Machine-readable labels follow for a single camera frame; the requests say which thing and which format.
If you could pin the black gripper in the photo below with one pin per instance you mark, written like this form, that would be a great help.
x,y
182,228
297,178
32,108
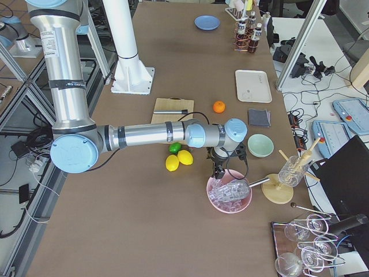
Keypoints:
x,y
218,162

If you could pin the orange fruit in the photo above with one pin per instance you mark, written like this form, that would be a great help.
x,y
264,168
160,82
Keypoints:
x,y
219,106

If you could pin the blue plate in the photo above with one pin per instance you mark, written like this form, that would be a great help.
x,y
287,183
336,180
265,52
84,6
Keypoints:
x,y
207,22

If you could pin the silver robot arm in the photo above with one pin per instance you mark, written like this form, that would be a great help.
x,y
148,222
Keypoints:
x,y
78,141

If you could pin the metal ice scoop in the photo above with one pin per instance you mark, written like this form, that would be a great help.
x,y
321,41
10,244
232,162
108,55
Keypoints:
x,y
239,189

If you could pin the pink bowl with ice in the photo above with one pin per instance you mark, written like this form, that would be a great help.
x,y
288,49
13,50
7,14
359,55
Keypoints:
x,y
215,189

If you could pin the yellow lemon far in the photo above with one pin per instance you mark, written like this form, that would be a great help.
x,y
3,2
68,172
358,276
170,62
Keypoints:
x,y
185,157

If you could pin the yellow lemon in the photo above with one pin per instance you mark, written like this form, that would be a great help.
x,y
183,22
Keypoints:
x,y
172,163
185,157

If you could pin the yellow lemon near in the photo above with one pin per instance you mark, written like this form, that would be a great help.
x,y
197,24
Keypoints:
x,y
172,163

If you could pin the green bowl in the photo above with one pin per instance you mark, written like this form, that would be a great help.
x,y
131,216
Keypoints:
x,y
260,145

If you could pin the green lime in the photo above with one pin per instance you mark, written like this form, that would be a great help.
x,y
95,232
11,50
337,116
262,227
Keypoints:
x,y
174,148

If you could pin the wooden cup stand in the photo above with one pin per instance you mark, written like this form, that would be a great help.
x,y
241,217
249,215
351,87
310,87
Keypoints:
x,y
278,193

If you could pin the grey folded cloth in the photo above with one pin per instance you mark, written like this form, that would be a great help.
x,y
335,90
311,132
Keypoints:
x,y
259,117

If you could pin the steel muddler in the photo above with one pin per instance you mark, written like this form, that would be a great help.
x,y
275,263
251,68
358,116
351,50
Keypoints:
x,y
182,111

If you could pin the clear glass cup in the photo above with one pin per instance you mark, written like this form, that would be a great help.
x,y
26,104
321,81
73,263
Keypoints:
x,y
291,173

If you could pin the black bar spoon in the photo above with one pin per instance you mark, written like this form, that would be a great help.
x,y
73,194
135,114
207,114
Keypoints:
x,y
294,205

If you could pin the wooden cutting board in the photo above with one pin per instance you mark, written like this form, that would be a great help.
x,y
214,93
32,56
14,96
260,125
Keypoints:
x,y
165,104

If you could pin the black power strip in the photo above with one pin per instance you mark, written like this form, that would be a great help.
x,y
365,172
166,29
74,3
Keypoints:
x,y
299,134

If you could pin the cream rabbit tray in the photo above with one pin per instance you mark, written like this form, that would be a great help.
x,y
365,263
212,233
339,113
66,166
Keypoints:
x,y
252,86

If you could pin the wine glass back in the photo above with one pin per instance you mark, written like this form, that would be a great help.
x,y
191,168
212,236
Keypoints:
x,y
300,229

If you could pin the wine glass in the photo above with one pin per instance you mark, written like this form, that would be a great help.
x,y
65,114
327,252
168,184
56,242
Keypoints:
x,y
316,253
288,264
300,229

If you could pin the wine glass front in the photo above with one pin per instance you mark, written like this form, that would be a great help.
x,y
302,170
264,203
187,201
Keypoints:
x,y
288,264

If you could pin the blue teach pendant near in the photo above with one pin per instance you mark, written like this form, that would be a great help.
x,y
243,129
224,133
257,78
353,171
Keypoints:
x,y
333,135

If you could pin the blue teach pendant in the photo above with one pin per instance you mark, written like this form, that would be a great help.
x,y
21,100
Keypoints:
x,y
333,135
354,113

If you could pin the black laptop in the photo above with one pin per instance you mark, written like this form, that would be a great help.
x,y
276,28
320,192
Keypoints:
x,y
344,178

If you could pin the wine glass middle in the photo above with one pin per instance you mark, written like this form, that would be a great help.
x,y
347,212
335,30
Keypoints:
x,y
316,253

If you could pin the tea bottle two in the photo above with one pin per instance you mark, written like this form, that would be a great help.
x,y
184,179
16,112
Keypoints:
x,y
254,39

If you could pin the tea bottle one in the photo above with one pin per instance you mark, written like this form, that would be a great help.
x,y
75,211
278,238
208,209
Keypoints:
x,y
241,37

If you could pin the blue teach pendant far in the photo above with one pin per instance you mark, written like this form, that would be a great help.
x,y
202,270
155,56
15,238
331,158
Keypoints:
x,y
354,113

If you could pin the tea bottle three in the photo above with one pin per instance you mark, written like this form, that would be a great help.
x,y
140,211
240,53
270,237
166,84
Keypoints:
x,y
251,20

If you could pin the wire glass rack tray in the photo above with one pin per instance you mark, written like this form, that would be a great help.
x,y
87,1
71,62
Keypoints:
x,y
282,245

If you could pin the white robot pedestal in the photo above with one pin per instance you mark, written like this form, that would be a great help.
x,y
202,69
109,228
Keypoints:
x,y
131,75

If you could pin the copper wire bottle rack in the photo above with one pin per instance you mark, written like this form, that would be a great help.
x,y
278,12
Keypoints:
x,y
247,36

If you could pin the aluminium frame post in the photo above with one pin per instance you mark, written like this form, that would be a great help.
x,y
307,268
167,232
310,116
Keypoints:
x,y
308,24

